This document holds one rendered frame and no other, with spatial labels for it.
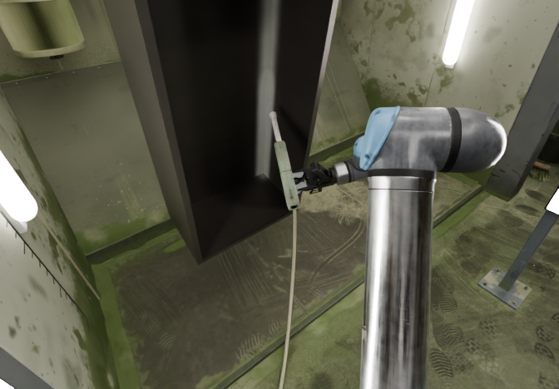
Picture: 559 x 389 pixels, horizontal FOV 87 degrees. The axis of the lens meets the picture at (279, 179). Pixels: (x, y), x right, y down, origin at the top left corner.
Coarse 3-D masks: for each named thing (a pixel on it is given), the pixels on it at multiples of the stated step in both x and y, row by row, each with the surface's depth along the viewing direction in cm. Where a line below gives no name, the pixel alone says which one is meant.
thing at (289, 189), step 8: (272, 112) 135; (272, 120) 133; (280, 136) 129; (280, 144) 124; (280, 152) 122; (280, 160) 120; (288, 160) 120; (280, 168) 118; (288, 168) 118; (288, 176) 116; (288, 184) 114; (288, 192) 112; (296, 192) 112; (288, 200) 110; (296, 200) 110; (288, 208) 113; (296, 208) 113
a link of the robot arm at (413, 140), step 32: (384, 128) 50; (416, 128) 49; (448, 128) 48; (384, 160) 51; (416, 160) 49; (448, 160) 50; (384, 192) 51; (416, 192) 49; (384, 224) 50; (416, 224) 49; (384, 256) 50; (416, 256) 48; (384, 288) 49; (416, 288) 48; (384, 320) 49; (416, 320) 48; (384, 352) 49; (416, 352) 48; (384, 384) 48; (416, 384) 48
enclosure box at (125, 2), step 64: (128, 0) 64; (192, 0) 100; (256, 0) 113; (320, 0) 97; (128, 64) 91; (192, 64) 113; (256, 64) 131; (320, 64) 108; (192, 128) 131; (256, 128) 156; (192, 192) 156; (256, 192) 172
